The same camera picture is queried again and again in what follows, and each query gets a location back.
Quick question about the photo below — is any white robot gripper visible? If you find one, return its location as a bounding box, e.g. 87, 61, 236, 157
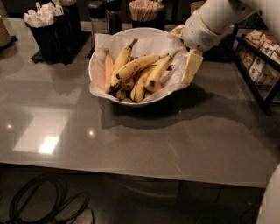
167, 10, 228, 84

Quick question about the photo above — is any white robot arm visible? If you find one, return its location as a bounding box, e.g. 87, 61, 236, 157
168, 0, 280, 84

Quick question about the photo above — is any white paper bowl liner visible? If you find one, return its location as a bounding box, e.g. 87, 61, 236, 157
88, 28, 187, 107

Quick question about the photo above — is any long top yellow banana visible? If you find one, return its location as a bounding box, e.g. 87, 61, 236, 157
116, 54, 167, 80

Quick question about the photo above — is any white bowl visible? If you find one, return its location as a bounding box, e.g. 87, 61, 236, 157
88, 28, 190, 107

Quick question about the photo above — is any bottom right orange banana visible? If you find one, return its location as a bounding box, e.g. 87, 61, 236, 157
144, 82, 162, 99

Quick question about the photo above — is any orange banana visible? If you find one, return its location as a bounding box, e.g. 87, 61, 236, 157
104, 49, 114, 93
144, 82, 162, 99

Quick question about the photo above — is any small middle banana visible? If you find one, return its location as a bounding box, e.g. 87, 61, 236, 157
121, 77, 134, 90

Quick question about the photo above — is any small banana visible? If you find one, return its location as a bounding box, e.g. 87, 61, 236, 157
121, 77, 134, 90
116, 88, 127, 101

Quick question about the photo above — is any far left orange banana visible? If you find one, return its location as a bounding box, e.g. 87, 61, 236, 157
104, 49, 114, 93

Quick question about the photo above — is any small bottom left banana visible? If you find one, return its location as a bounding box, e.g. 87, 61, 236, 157
116, 88, 127, 101

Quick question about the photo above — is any wooden stir sticks cup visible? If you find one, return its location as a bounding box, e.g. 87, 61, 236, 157
129, 0, 166, 30

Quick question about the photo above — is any pepper shaker black lid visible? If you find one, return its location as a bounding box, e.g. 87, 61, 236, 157
106, 0, 123, 35

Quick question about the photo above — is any salt shaker black lid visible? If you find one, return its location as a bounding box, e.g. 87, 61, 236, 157
87, 0, 109, 48

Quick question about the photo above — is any black cutlery holder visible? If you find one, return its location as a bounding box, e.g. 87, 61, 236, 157
25, 3, 82, 65

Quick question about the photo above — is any white plastic cutlery bundle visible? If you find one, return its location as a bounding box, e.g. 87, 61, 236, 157
23, 2, 64, 28

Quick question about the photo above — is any brown cup stack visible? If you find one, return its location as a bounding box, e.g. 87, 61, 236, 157
0, 17, 18, 53

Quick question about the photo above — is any black floor cable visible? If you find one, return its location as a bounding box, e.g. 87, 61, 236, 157
0, 171, 95, 224

